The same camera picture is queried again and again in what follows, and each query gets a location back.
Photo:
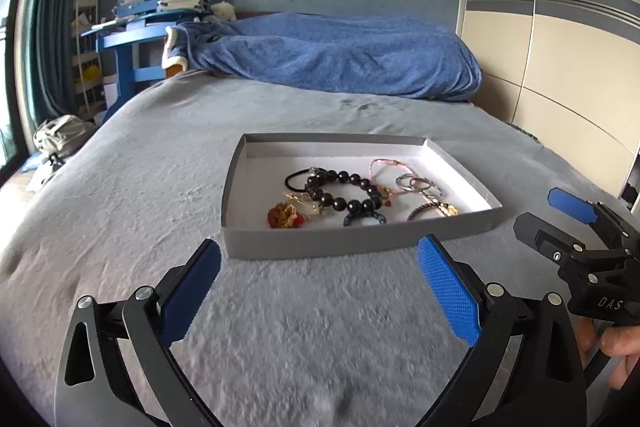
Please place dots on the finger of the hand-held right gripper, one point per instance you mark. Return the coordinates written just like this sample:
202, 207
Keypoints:
545, 237
572, 205

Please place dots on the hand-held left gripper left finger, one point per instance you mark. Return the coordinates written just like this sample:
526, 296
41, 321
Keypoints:
190, 287

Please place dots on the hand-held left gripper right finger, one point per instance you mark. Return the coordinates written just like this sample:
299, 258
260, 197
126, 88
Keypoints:
445, 287

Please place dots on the red bead ornament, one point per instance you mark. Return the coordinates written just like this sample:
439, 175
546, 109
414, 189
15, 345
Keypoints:
280, 218

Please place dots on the grey cardboard tray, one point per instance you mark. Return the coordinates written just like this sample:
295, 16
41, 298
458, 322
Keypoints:
300, 244

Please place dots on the person's right hand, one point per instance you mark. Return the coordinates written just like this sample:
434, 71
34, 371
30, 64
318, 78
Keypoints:
622, 347

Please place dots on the grey bed sheet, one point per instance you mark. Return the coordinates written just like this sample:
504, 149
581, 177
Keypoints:
150, 187

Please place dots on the cream wardrobe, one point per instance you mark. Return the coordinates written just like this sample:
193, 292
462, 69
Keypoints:
560, 57

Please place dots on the grey bag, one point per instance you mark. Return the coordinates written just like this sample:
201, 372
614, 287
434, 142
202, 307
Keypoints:
60, 134

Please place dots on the yellow item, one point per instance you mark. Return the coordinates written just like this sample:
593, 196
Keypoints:
91, 73

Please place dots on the blue blanket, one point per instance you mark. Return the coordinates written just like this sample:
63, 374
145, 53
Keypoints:
350, 57

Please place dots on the blue desk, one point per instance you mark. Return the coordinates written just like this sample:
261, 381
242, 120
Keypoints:
130, 42

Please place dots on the white shelf cart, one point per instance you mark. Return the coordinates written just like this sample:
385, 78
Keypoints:
90, 52

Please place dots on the glass balcony door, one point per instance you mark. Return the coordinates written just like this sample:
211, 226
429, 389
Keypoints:
7, 107

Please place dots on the white plush toy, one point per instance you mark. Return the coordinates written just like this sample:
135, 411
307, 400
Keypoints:
223, 11

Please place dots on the stack of papers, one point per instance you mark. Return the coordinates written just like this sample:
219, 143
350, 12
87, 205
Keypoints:
175, 1

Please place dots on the teal curtain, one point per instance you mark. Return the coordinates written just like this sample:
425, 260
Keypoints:
50, 32

